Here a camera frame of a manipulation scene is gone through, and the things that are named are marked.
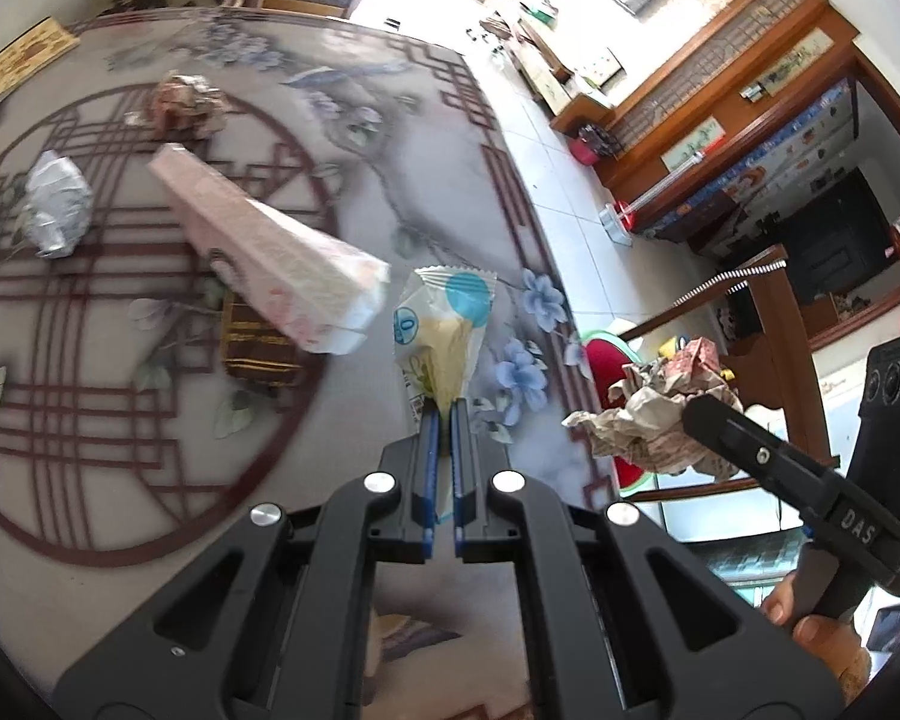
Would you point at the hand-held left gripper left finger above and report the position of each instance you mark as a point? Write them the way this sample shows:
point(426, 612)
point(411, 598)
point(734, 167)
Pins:
point(430, 465)

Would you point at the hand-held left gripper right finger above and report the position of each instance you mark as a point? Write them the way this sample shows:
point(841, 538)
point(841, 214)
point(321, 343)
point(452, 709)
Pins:
point(461, 465)

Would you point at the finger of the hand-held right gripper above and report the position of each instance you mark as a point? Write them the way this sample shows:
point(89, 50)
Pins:
point(757, 454)

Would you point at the red patterned paper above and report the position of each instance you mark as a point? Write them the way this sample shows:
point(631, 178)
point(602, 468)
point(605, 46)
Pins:
point(660, 412)

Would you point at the white blue snack wrapper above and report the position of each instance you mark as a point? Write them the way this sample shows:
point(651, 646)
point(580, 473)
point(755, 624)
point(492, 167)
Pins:
point(442, 330)

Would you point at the red bin with green rim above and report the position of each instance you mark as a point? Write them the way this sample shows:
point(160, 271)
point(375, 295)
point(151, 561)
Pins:
point(607, 367)

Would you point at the person's right hand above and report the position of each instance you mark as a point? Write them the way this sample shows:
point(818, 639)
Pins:
point(825, 637)

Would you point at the brown wooden armchair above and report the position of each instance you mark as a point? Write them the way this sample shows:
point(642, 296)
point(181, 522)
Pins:
point(772, 330)

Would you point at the dark brown box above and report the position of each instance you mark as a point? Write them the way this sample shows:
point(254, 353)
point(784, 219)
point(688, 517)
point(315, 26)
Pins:
point(255, 345)

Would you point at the long pink box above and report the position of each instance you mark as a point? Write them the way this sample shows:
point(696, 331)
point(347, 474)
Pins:
point(270, 240)

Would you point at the floral printed tablecloth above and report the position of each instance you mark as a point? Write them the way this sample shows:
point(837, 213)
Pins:
point(120, 465)

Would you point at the red bucket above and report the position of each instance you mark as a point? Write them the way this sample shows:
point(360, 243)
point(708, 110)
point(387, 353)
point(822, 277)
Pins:
point(589, 146)

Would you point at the crumpled pink brown paper ball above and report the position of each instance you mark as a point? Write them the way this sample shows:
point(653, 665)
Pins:
point(184, 101)

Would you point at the small dark stool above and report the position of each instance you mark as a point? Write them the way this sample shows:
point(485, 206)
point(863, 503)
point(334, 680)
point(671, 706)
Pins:
point(392, 22)

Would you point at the crumpled silver paper ball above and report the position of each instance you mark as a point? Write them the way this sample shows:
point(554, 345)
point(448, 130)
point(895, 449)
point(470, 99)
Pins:
point(56, 202)

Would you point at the yellow brown book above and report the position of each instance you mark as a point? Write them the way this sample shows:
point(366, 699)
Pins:
point(30, 56)

